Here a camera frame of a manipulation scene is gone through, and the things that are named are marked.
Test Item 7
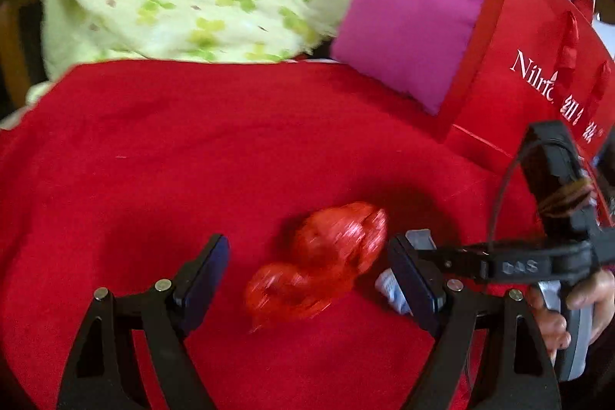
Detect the red blanket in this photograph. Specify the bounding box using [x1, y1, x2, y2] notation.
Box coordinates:
[1, 61, 500, 409]

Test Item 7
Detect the red Nilrich paper bag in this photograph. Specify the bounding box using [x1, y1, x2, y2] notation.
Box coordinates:
[431, 0, 615, 228]

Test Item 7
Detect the person's right hand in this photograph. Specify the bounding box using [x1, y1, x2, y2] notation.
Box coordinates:
[525, 269, 614, 362]

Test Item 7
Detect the red plastic bag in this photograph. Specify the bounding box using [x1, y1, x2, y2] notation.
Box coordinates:
[245, 202, 388, 328]

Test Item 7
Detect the magenta pillow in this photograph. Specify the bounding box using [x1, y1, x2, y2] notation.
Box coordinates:
[331, 0, 485, 116]

